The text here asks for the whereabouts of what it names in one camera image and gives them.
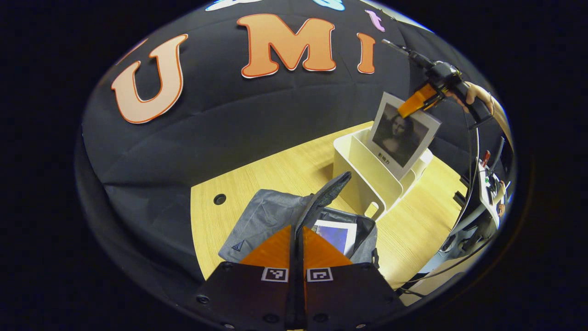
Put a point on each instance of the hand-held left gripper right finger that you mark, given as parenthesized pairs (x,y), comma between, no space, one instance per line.
(349,294)

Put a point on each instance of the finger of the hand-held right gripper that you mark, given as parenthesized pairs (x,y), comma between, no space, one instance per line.
(418,101)

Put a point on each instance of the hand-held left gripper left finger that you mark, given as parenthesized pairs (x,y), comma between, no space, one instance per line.
(248,294)

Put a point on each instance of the grey portrait cover book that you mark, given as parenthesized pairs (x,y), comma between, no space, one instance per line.
(399,138)

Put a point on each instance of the blue cover book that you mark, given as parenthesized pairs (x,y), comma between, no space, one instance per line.
(337,234)

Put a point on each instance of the grey schoolbag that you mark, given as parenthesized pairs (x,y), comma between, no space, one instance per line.
(266,216)

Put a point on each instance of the white bookshelf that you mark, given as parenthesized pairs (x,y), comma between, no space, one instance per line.
(363,170)

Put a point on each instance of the white control box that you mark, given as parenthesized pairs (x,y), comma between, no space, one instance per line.
(489,193)

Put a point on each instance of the black backdrop cloth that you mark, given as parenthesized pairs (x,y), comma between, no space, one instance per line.
(229,119)

